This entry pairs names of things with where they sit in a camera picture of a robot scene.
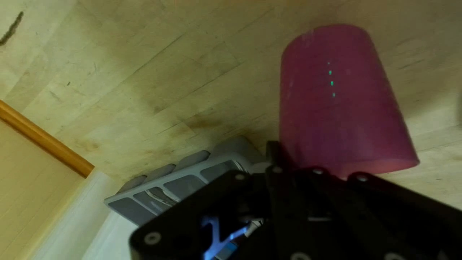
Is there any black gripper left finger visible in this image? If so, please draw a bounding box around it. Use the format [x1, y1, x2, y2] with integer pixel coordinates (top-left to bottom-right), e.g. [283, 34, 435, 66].
[129, 170, 270, 260]

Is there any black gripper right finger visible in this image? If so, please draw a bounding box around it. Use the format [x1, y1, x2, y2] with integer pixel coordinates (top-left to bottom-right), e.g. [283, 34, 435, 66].
[266, 141, 462, 260]

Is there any pink plastic cup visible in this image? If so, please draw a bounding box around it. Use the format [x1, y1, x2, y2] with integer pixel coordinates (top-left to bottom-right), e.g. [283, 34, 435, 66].
[280, 24, 419, 177]

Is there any grey cutlery tray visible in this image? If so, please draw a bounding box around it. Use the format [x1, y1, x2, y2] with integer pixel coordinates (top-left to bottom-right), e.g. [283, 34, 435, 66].
[106, 135, 264, 225]

